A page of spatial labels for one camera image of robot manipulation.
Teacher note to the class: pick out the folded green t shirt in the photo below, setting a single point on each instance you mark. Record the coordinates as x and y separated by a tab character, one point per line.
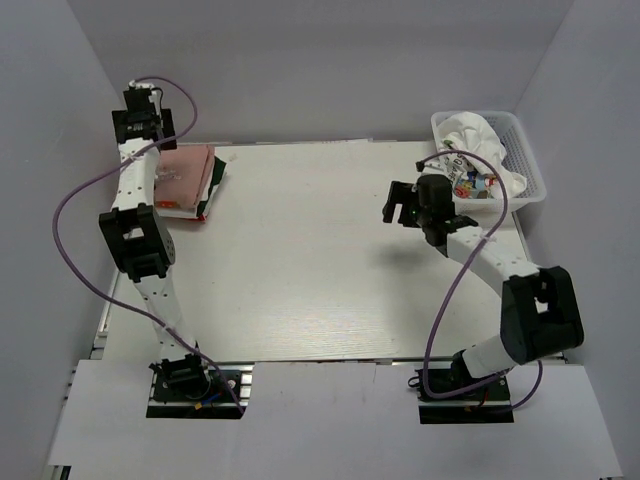
217	175

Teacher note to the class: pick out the folded white t shirt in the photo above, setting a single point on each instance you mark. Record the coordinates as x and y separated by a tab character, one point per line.
187	179

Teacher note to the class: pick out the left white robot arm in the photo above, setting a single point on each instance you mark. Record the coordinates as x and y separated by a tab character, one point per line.
136	235

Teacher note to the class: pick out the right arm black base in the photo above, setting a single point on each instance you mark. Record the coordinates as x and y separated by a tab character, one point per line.
490	404

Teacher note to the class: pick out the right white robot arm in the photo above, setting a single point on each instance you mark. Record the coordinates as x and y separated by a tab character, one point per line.
539	313

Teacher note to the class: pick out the white plastic basket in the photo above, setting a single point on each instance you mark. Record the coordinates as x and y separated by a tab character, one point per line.
478	148

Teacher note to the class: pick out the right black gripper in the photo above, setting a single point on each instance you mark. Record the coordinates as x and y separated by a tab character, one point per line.
401	193

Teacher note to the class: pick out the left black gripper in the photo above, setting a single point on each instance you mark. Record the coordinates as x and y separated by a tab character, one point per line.
167	124

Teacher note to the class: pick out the folded red t shirt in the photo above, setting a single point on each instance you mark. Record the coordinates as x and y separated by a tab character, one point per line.
198	219

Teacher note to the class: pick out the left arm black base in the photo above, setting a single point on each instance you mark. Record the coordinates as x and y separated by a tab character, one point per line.
214	403

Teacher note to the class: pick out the pink t shirt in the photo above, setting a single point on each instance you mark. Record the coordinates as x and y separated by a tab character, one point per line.
182	175

